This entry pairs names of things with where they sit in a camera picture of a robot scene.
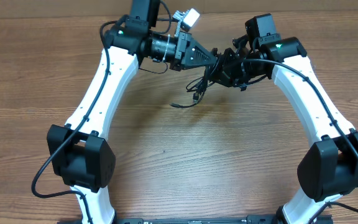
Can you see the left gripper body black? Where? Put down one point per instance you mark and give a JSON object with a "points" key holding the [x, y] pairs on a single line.
{"points": [[176, 63]]}

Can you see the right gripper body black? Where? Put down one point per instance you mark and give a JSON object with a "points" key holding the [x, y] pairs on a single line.
{"points": [[233, 71]]}

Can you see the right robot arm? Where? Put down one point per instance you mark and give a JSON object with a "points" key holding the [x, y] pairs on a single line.
{"points": [[329, 170]]}

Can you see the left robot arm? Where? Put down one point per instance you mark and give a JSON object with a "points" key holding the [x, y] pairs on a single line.
{"points": [[79, 150]]}

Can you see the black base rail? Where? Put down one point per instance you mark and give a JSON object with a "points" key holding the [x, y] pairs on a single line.
{"points": [[194, 221]]}

